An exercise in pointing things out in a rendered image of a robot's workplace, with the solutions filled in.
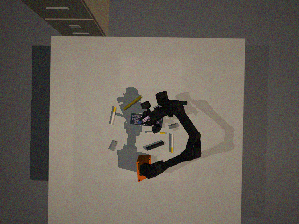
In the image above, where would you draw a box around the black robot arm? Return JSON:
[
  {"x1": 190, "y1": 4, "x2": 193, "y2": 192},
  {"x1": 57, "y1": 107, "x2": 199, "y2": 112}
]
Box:
[{"x1": 139, "y1": 91, "x2": 201, "y2": 179}]

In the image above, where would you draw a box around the keyboard with white letter keys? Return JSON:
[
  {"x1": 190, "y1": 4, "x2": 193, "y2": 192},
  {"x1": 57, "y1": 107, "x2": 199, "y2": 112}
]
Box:
[{"x1": 130, "y1": 113, "x2": 163, "y2": 128}]

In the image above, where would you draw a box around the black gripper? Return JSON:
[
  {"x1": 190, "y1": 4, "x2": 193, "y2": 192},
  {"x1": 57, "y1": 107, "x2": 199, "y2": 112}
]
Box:
[{"x1": 140, "y1": 101, "x2": 162, "y2": 134}]

